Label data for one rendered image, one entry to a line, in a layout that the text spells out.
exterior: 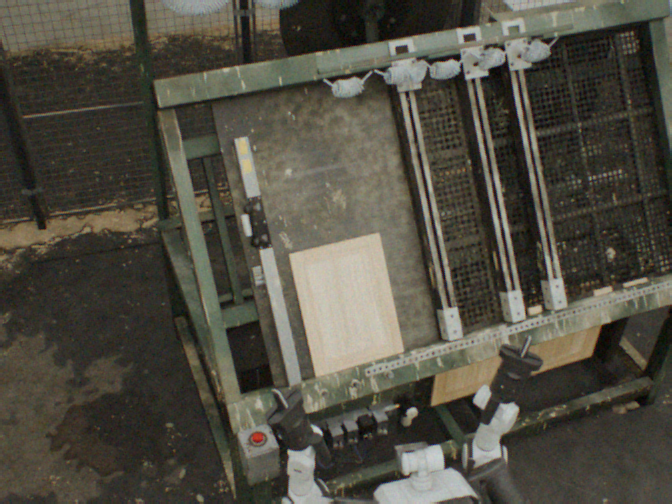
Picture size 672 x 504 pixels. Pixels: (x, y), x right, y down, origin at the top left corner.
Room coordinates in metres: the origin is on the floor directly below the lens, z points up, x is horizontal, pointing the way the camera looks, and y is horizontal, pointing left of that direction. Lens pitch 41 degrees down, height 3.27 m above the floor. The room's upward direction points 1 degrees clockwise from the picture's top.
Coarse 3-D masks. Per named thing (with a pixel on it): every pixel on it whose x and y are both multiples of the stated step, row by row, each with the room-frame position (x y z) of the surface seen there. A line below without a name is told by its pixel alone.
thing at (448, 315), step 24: (408, 48) 2.83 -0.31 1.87; (408, 96) 2.76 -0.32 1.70; (408, 120) 2.69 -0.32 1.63; (408, 144) 2.65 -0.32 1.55; (408, 168) 2.63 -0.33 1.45; (432, 192) 2.54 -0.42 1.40; (432, 216) 2.49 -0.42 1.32; (432, 240) 2.43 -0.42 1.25; (432, 264) 2.38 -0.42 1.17; (432, 288) 2.36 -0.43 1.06; (456, 312) 2.27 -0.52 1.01; (456, 336) 2.21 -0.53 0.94
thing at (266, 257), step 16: (240, 160) 2.46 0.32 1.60; (256, 192) 2.40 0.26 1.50; (272, 256) 2.26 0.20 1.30; (272, 272) 2.23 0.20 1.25; (272, 288) 2.19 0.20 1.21; (272, 304) 2.15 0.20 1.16; (288, 320) 2.13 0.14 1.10; (288, 336) 2.09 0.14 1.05; (288, 352) 2.05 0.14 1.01; (288, 368) 2.01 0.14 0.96; (288, 384) 1.99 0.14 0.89
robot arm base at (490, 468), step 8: (488, 464) 1.33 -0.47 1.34; (496, 464) 1.30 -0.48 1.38; (504, 464) 1.31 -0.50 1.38; (472, 472) 1.32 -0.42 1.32; (480, 472) 1.29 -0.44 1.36; (488, 472) 1.28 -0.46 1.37; (496, 472) 1.28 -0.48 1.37; (472, 480) 1.28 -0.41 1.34; (480, 488) 1.26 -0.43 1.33; (480, 496) 1.24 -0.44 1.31; (488, 496) 1.25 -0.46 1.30
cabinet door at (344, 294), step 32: (320, 256) 2.32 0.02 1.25; (352, 256) 2.36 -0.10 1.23; (384, 256) 2.38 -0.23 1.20; (320, 288) 2.25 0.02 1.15; (352, 288) 2.28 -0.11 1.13; (384, 288) 2.30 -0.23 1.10; (320, 320) 2.17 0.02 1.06; (352, 320) 2.20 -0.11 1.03; (384, 320) 2.22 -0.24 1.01; (320, 352) 2.09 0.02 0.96; (352, 352) 2.12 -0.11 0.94; (384, 352) 2.14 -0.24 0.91
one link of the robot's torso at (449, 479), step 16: (400, 480) 1.29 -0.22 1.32; (432, 480) 1.26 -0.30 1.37; (448, 480) 1.28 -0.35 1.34; (464, 480) 1.29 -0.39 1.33; (384, 496) 1.23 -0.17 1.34; (400, 496) 1.22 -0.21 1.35; (416, 496) 1.22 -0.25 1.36; (432, 496) 1.21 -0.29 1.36; (448, 496) 1.21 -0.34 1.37; (464, 496) 1.20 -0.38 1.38
